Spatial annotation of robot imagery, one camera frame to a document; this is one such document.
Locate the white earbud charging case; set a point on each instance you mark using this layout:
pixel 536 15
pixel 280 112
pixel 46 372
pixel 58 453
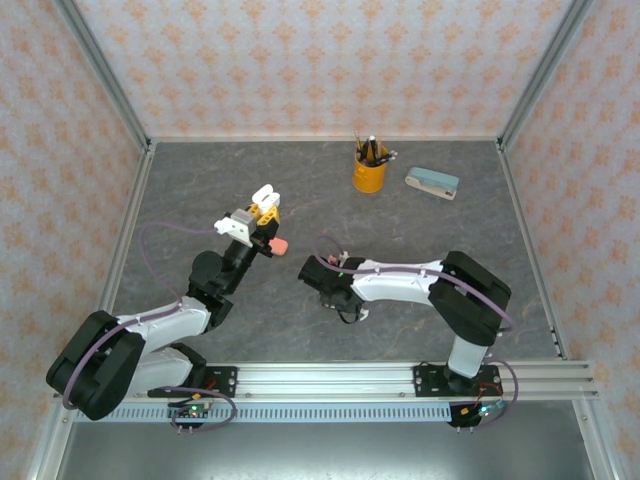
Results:
pixel 265 195

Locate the pink eraser piece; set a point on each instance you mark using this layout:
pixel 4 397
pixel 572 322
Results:
pixel 279 246

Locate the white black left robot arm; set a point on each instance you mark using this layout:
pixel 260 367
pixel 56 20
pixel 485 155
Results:
pixel 165 320

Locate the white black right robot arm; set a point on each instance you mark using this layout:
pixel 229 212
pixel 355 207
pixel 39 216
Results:
pixel 395 285

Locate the yellow metal pen cup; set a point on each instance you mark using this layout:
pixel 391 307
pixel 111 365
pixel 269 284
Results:
pixel 369 177

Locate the yellow pencil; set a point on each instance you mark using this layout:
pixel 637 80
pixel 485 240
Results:
pixel 359 145

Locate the black marker white cap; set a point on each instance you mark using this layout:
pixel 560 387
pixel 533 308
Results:
pixel 372 147

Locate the black pen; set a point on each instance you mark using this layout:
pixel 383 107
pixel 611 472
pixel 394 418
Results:
pixel 387 158

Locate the blue and cream stapler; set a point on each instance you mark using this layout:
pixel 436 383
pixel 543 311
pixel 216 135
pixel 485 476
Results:
pixel 430 181

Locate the small lit circuit board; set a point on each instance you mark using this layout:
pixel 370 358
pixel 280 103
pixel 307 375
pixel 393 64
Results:
pixel 482 411
pixel 192 411

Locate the grey metal sheet panel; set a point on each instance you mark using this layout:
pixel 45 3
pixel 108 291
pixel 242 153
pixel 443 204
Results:
pixel 325 455

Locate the aluminium table edge rail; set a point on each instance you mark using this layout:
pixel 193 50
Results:
pixel 530 240
pixel 123 240
pixel 250 138

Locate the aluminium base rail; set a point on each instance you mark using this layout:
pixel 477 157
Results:
pixel 325 380

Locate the aluminium frame post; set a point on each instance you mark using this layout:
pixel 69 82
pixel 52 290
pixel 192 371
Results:
pixel 107 75
pixel 536 75

